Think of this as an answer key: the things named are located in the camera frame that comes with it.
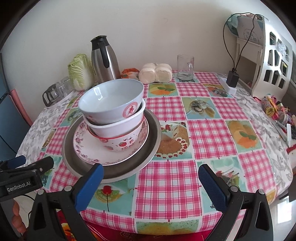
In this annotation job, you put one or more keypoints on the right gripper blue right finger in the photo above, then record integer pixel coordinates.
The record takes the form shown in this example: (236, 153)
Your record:
(214, 186)

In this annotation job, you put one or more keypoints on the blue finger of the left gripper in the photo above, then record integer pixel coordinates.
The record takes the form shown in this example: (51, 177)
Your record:
(44, 165)
(13, 163)

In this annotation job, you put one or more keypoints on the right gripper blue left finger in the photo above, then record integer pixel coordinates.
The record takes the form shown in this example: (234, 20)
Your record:
(86, 186)

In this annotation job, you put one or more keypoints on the stainless steel round plate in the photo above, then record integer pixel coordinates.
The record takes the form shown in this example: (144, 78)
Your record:
(119, 171)

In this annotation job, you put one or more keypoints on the pink floral round plate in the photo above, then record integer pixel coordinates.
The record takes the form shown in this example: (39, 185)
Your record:
(89, 149)

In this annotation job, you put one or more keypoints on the strawberry pattern bowl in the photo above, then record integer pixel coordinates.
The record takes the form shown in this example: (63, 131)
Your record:
(133, 139)

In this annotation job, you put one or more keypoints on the white square bowl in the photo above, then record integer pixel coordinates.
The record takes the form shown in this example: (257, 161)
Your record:
(118, 128)

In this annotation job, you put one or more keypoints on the light blue bowl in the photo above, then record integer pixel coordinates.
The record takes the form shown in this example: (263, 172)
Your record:
(112, 101)

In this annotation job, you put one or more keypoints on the left hand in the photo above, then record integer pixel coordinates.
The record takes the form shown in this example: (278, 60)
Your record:
(16, 219)

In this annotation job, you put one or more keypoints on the dark blue cabinet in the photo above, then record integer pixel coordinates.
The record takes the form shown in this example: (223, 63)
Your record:
(13, 127)

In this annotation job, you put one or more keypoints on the pink foam board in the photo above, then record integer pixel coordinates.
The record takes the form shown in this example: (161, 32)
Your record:
(15, 98)

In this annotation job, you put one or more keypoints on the checkered picture tablecloth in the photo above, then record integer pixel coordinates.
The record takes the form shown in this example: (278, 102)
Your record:
(165, 197)

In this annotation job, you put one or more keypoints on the drinking glass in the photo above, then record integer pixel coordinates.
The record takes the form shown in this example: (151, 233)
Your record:
(64, 86)

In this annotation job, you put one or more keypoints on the pile of small items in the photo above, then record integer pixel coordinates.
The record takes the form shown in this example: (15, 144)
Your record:
(283, 120)

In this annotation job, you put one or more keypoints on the napa cabbage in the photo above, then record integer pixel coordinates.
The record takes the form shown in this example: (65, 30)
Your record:
(81, 72)

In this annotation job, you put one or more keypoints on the white power strip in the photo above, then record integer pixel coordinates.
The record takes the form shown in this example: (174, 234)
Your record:
(228, 89)

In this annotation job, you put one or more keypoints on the black power adapter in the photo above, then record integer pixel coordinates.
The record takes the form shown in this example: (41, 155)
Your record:
(232, 78)

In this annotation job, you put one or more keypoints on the stainless steel thermos jug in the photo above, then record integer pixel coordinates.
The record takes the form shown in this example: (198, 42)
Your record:
(104, 60)

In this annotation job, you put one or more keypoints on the orange snack packet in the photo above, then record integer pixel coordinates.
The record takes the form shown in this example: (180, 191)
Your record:
(130, 73)

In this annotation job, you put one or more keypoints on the bag of steamed buns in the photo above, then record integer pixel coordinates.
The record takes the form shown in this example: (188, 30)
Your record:
(150, 73)

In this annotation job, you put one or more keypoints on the clear glass mug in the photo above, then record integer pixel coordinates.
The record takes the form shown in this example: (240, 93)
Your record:
(185, 67)

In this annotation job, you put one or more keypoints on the white lattice chair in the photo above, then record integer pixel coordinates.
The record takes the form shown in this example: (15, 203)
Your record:
(259, 42)

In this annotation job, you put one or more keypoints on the glass teapot black handle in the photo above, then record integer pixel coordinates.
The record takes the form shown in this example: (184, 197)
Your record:
(51, 96)

